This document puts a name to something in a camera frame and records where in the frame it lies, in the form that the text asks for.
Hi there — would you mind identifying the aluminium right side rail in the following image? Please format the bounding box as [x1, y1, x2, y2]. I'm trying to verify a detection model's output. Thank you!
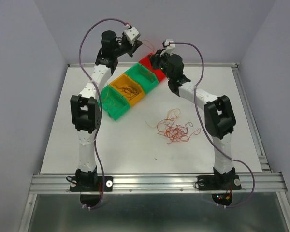
[232, 67, 272, 173]

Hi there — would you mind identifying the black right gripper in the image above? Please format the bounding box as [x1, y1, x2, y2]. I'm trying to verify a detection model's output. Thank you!
[146, 49, 172, 81]

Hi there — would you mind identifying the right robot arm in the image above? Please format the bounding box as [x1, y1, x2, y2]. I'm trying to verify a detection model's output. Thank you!
[149, 50, 236, 189]

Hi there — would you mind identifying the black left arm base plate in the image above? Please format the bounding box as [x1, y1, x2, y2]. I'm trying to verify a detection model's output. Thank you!
[66, 176, 114, 192]

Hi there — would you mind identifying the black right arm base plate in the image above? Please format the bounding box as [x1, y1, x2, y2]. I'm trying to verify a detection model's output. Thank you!
[194, 175, 242, 191]

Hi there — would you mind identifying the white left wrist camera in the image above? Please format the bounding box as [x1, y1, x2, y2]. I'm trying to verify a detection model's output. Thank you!
[123, 23, 140, 46]

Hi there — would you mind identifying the orange wire bundle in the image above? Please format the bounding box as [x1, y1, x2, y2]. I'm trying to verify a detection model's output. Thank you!
[145, 108, 201, 145]

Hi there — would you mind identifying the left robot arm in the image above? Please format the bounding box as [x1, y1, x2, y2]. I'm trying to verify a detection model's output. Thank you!
[70, 27, 142, 190]

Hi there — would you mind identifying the aluminium back rail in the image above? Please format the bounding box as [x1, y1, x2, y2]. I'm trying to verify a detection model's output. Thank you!
[68, 62, 239, 68]

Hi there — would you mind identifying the aluminium front rail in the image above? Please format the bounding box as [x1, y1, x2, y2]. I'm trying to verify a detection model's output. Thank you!
[29, 173, 288, 194]

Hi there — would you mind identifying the green plastic bin front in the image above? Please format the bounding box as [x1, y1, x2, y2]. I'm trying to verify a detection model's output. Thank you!
[101, 85, 130, 120]

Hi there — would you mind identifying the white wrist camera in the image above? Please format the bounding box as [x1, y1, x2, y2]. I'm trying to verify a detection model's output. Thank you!
[123, 23, 140, 46]
[160, 39, 176, 56]

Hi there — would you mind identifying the green plastic bin near red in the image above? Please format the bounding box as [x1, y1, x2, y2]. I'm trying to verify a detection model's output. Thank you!
[125, 63, 159, 94]

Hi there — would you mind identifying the dark brown wire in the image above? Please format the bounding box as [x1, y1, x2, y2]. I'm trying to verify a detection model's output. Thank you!
[116, 83, 142, 100]

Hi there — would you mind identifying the yellow plastic bin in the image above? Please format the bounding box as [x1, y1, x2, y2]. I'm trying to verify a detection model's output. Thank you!
[110, 73, 145, 107]

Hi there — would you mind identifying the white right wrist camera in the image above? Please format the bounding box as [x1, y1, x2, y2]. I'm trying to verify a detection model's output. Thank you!
[160, 39, 176, 56]

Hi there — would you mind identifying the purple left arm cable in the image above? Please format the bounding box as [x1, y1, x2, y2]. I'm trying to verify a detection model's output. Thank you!
[79, 18, 131, 210]

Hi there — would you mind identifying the aluminium rail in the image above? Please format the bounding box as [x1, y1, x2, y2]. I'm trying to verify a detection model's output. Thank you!
[29, 173, 288, 194]
[68, 62, 239, 68]
[232, 67, 272, 173]

